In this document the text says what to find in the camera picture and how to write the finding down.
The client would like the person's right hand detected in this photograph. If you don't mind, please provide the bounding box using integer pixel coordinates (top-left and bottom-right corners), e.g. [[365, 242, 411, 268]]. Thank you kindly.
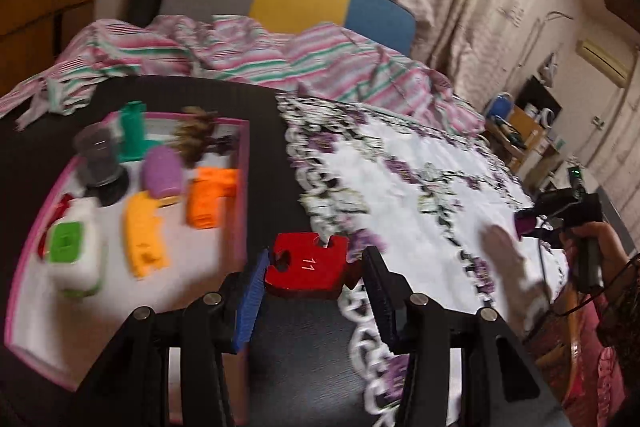
[[560, 221, 632, 293]]

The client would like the black and silver cylinder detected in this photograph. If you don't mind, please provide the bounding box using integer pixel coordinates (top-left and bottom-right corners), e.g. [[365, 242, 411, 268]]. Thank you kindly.
[[74, 123, 130, 206]]

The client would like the purple oval case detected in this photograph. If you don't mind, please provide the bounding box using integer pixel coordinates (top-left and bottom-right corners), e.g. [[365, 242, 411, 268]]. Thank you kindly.
[[140, 146, 185, 200]]

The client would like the wooden chair frame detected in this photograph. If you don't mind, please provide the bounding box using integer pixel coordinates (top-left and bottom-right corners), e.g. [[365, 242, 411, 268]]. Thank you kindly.
[[537, 302, 606, 408]]

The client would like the beige air conditioner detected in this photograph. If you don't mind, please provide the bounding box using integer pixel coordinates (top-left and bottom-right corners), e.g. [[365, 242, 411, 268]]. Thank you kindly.
[[575, 38, 636, 88]]

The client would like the black cable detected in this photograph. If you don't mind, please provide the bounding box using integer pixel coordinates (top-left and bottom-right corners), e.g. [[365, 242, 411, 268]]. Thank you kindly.
[[522, 227, 640, 343]]

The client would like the pink green striped blanket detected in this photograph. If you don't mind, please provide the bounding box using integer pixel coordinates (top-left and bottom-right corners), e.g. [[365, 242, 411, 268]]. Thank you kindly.
[[0, 14, 486, 138]]

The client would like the wooden desk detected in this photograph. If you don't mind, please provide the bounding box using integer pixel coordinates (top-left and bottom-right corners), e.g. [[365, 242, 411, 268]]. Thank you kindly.
[[487, 104, 561, 188]]

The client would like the yellow plastic block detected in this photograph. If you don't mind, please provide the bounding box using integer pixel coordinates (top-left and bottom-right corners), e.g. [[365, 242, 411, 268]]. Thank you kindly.
[[123, 190, 171, 279]]

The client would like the black cabinet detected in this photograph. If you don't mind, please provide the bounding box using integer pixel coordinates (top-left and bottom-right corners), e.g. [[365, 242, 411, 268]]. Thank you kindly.
[[515, 77, 563, 128]]

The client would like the white floral embroidered tablecloth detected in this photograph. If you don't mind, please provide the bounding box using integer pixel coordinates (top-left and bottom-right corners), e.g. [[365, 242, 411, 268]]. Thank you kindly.
[[275, 92, 571, 427]]

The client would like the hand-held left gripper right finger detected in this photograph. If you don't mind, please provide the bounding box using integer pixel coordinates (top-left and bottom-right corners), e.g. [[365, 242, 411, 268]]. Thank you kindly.
[[361, 246, 573, 427]]

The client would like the white clothes iron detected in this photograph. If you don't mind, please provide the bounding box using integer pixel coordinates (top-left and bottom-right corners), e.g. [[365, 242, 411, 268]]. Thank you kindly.
[[539, 52, 562, 88]]

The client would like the brown pinecone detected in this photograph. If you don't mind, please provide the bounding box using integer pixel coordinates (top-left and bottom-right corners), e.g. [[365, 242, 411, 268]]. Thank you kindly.
[[170, 106, 238, 168]]

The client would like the pink rimmed white tray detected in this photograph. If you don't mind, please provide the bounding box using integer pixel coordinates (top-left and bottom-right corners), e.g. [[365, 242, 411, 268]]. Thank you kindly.
[[2, 116, 251, 393]]

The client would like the green plastic block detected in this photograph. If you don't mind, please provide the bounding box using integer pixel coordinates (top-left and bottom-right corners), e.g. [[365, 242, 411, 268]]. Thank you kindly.
[[117, 101, 157, 162]]

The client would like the red puzzle piece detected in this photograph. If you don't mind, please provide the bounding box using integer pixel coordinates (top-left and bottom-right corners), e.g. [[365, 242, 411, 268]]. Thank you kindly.
[[263, 232, 363, 299]]

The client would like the orange plastic block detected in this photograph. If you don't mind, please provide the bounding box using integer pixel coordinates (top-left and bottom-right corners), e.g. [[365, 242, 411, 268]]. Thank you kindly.
[[186, 167, 240, 230]]

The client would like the red metal cylinder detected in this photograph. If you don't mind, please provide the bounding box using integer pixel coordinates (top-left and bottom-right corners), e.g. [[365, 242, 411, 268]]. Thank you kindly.
[[37, 193, 76, 257]]

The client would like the white bottle with green cap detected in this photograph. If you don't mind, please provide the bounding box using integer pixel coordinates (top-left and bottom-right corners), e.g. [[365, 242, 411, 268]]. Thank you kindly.
[[45, 198, 108, 300]]

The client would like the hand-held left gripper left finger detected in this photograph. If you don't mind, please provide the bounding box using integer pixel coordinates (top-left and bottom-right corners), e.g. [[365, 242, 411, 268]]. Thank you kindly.
[[75, 248, 271, 427]]

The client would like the pink patterned clothing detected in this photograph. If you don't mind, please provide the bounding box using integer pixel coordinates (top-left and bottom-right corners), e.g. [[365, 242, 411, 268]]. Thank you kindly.
[[565, 297, 640, 427]]

